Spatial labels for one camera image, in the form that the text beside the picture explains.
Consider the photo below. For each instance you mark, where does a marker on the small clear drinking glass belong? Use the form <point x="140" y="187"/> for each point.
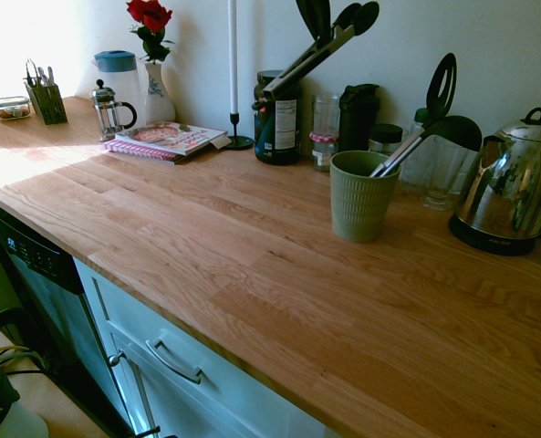
<point x="416" y="169"/>

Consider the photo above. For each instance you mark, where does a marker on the black shaker bottle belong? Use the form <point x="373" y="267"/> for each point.
<point x="357" y="118"/>

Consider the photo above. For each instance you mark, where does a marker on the white vase with blue flowers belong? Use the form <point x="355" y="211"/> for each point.
<point x="158" y="102"/>

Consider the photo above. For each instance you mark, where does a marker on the black candle holder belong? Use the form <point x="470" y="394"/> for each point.
<point x="237" y="141"/>

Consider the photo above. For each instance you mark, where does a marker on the red rose bunch with leaves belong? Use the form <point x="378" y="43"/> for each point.
<point x="153" y="18"/>

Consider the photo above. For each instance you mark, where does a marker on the glass French press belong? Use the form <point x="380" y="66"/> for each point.
<point x="108" y="114"/>

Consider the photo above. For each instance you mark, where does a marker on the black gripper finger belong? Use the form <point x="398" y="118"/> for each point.
<point x="325" y="13"/>
<point x="307" y="16"/>

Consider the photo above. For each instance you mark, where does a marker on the metal cutlery piece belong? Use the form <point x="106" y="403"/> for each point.
<point x="50" y="75"/>
<point x="42" y="77"/>

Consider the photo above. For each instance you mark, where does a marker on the black slotted spatula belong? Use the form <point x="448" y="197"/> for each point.
<point x="442" y="84"/>

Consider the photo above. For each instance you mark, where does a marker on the short dark-lid spice jar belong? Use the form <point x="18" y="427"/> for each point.
<point x="385" y="136"/>

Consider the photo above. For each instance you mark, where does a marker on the dark Vega Sport protein tub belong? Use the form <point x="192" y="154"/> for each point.
<point x="277" y="132"/>

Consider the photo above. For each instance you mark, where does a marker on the metal tweezers-like utensil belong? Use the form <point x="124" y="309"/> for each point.
<point x="30" y="75"/>

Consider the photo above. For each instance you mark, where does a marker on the green perforated cutlery caddy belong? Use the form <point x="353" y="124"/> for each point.
<point x="48" y="105"/>

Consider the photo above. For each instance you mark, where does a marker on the glass food container with lid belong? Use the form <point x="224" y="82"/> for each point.
<point x="9" y="108"/>

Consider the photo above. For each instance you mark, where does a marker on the white pitcher with blue lid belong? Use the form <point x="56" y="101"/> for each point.
<point x="117" y="73"/>

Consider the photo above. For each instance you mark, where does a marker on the green ribbed utensil cup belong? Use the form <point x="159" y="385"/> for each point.
<point x="361" y="201"/>

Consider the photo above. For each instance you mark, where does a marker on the jar with red checked lid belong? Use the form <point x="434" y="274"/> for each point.
<point x="323" y="150"/>

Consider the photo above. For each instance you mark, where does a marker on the black and steel kitchen tongs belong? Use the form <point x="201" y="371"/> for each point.
<point x="306" y="61"/>

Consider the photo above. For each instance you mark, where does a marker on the black front dishwasher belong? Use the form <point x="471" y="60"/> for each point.
<point x="46" y="292"/>

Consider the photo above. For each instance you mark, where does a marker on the tall green-lid spice jar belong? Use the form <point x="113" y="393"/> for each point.
<point x="420" y="117"/>

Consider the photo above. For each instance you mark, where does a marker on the white kitchen cabinet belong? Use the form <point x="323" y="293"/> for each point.
<point x="233" y="388"/>

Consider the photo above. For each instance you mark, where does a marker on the stainless steel electric kettle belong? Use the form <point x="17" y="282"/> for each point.
<point x="502" y="191"/>

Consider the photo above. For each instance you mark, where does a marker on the red checked cookbook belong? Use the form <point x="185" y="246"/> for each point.
<point x="133" y="150"/>

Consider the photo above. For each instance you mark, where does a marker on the clear empty glass jar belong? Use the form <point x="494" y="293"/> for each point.
<point x="326" y="114"/>

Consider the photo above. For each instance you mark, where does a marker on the Food Processor cookbook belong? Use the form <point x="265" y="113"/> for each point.
<point x="169" y="137"/>

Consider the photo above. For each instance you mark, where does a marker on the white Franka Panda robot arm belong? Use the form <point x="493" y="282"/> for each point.
<point x="1" y="410"/>

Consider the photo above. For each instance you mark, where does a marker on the tall white candle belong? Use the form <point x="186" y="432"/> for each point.
<point x="233" y="55"/>

